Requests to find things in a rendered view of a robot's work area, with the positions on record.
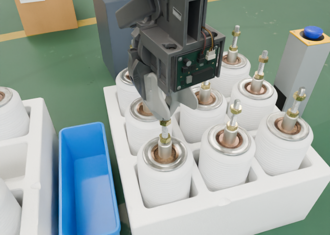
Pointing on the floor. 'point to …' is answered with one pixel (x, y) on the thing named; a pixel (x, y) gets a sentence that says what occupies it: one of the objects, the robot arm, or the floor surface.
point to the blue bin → (86, 183)
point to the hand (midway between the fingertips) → (162, 107)
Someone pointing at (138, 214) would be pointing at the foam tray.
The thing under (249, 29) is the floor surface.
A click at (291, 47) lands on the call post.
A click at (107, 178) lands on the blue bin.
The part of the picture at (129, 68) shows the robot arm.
